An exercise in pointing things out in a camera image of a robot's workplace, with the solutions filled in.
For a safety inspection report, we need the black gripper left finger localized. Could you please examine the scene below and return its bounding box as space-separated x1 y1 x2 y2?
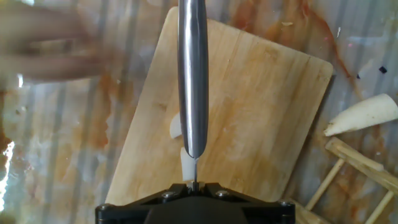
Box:
95 182 193 224

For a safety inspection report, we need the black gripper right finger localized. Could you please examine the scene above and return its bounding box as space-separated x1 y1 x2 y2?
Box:
198 182 296 224

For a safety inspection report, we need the long white radish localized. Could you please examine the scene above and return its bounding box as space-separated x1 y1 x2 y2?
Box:
323 93 398 137

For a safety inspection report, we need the steel handle cleaver knife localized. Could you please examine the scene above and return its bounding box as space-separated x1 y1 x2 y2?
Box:
177 0 210 187

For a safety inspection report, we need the person left hand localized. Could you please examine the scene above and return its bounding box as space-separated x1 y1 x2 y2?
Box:
0 6 126 85

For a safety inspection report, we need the orange marble pattern mat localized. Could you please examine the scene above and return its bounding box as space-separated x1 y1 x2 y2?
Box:
0 0 398 224

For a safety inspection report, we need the wooden cutting board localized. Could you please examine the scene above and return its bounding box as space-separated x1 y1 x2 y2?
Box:
104 6 334 206

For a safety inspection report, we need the wooden knife rack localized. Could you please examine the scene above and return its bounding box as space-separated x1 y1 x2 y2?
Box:
294 136 398 224

